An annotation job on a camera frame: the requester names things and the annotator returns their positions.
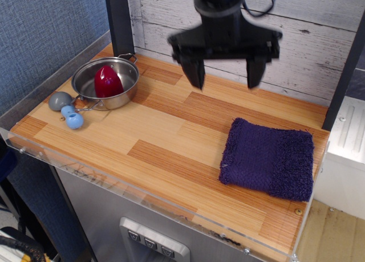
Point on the purple terry cloth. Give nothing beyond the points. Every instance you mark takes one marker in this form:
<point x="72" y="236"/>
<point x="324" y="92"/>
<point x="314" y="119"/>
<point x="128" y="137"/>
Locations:
<point x="275" y="161"/>

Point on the black post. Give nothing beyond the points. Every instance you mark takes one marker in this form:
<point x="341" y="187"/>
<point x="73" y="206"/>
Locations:
<point x="348" y="70"/>
<point x="120" y="26"/>

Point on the black post right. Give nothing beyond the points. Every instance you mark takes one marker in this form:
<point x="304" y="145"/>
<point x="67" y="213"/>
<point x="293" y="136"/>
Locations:
<point x="348" y="70"/>

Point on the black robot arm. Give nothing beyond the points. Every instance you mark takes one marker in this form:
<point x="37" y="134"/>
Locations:
<point x="224" y="34"/>

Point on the small steel pot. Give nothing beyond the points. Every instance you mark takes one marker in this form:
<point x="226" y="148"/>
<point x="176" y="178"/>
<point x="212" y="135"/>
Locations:
<point x="83" y="82"/>

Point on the grey and blue toy scoop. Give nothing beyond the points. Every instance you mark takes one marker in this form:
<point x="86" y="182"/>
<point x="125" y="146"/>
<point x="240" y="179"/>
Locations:
<point x="62" y="102"/>

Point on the yellow and black object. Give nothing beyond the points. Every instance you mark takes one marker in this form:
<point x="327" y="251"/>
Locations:
<point x="15" y="250"/>

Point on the black post left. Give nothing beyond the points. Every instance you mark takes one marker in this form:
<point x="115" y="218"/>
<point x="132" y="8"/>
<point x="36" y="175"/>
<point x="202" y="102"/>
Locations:
<point x="120" y="26"/>

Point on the dark red plastic pepper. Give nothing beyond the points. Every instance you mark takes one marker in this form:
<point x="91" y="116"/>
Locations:
<point x="107" y="83"/>

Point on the steel panel with buttons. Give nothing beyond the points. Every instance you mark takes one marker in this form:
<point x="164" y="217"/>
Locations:
<point x="145" y="244"/>

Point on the white metal cabinet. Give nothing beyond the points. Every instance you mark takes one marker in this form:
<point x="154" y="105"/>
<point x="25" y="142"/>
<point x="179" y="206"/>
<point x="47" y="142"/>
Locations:
<point x="340" y="183"/>

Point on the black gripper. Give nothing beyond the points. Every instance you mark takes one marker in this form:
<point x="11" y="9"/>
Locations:
<point x="224" y="34"/>

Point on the clear acrylic table guard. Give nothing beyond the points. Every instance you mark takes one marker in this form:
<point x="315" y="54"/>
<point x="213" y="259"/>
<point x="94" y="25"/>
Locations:
<point x="170" y="184"/>

